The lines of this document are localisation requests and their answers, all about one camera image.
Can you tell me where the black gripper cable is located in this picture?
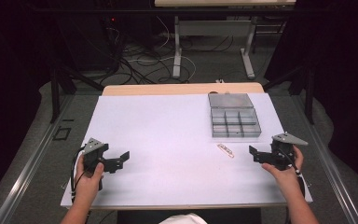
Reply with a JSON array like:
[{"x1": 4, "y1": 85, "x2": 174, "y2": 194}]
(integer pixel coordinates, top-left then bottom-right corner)
[
  {"x1": 278, "y1": 148, "x2": 307, "y2": 200},
  {"x1": 70, "y1": 145, "x2": 87, "y2": 203}
]

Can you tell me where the metal floor rail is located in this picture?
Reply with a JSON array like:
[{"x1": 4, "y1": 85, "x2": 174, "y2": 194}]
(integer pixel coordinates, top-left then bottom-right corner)
[
  {"x1": 290, "y1": 94, "x2": 358, "y2": 224},
  {"x1": 0, "y1": 94, "x2": 76, "y2": 224}
]

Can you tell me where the person's white clothing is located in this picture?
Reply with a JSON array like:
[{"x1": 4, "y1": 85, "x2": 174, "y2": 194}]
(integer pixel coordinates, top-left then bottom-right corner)
[{"x1": 158, "y1": 212, "x2": 209, "y2": 224}]

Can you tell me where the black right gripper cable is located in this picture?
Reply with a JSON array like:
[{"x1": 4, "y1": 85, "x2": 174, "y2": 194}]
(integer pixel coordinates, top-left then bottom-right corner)
[{"x1": 278, "y1": 148, "x2": 307, "y2": 200}]

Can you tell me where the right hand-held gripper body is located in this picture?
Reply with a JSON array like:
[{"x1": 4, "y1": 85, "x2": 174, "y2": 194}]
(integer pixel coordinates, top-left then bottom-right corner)
[{"x1": 269, "y1": 132, "x2": 310, "y2": 172}]

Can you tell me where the black metal stand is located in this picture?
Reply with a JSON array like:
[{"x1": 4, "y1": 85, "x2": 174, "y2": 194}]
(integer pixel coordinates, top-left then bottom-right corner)
[
  {"x1": 262, "y1": 63, "x2": 316, "y2": 125},
  {"x1": 48, "y1": 60, "x2": 105, "y2": 124}
]

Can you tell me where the white table mat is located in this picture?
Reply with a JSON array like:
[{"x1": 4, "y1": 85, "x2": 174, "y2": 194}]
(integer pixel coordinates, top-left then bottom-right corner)
[{"x1": 60, "y1": 92, "x2": 313, "y2": 210}]

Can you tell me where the white desk with metal legs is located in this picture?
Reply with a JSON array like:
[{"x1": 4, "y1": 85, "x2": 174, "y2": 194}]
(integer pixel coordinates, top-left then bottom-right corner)
[{"x1": 154, "y1": 0, "x2": 297, "y2": 80}]

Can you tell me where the clear plastic compartment box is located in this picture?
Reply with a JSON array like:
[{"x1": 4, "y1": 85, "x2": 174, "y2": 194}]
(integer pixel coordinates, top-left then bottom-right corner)
[{"x1": 207, "y1": 92, "x2": 262, "y2": 139}]

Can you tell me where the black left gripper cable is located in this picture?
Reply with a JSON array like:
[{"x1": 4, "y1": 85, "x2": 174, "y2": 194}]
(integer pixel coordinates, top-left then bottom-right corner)
[{"x1": 70, "y1": 145, "x2": 87, "y2": 203}]

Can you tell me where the person's left hand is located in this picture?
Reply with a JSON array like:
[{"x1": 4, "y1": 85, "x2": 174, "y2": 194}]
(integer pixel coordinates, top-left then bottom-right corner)
[{"x1": 74, "y1": 154, "x2": 105, "y2": 204}]

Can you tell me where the wooden table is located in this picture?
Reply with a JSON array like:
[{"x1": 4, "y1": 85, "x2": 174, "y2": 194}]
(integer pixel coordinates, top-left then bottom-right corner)
[{"x1": 101, "y1": 81, "x2": 266, "y2": 97}]

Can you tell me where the tangle of floor cables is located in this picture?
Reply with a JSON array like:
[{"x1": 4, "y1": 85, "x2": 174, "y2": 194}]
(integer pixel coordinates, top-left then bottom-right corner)
[{"x1": 101, "y1": 15, "x2": 199, "y2": 86}]

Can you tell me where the person's right hand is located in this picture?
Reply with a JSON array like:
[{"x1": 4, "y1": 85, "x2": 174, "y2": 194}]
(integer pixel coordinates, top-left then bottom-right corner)
[{"x1": 261, "y1": 145, "x2": 305, "y2": 190}]

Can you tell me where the small clear packet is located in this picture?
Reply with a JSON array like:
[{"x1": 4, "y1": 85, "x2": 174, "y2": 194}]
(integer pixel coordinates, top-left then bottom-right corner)
[{"x1": 216, "y1": 142, "x2": 236, "y2": 159}]

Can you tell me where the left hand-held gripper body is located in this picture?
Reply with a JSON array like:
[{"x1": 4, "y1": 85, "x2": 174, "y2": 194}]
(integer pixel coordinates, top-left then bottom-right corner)
[{"x1": 82, "y1": 137, "x2": 110, "y2": 175}]

